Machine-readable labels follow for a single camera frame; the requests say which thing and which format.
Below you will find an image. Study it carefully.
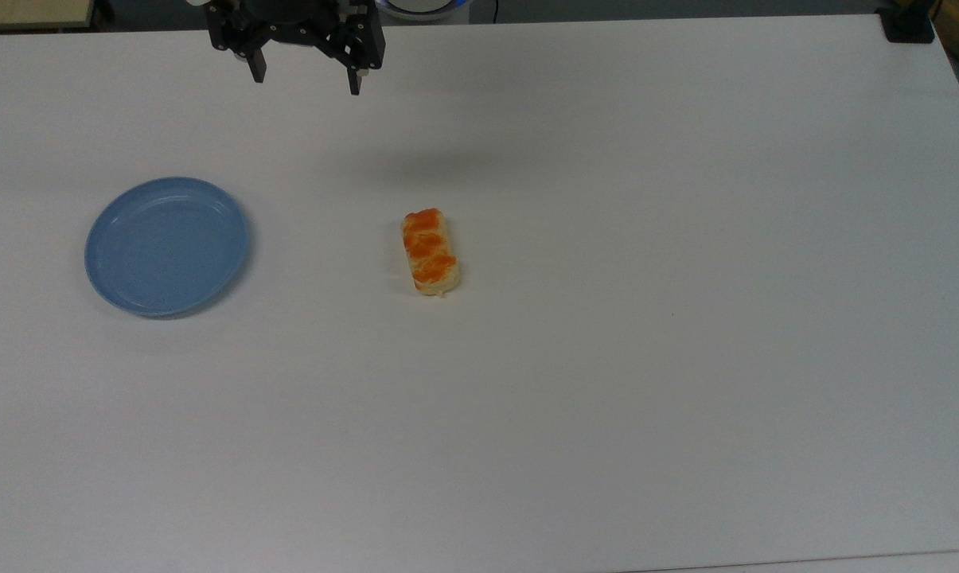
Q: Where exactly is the orange glazed bread loaf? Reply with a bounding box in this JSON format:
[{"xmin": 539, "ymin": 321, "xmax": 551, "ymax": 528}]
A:
[{"xmin": 400, "ymin": 208, "xmax": 462, "ymax": 298}]

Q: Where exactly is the beige board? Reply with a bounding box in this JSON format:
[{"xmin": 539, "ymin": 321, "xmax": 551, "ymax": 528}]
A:
[{"xmin": 0, "ymin": 0, "xmax": 99, "ymax": 33}]

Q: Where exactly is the black clamp camera pole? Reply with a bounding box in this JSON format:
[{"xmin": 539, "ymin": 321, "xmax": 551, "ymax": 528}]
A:
[{"xmin": 879, "ymin": 0, "xmax": 937, "ymax": 44}]

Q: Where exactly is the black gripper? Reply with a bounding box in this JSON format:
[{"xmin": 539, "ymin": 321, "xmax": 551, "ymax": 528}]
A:
[{"xmin": 206, "ymin": 0, "xmax": 386, "ymax": 97}]

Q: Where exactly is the blue round plate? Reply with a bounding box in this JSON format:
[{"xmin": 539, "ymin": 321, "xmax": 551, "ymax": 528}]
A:
[{"xmin": 84, "ymin": 177, "xmax": 250, "ymax": 319}]

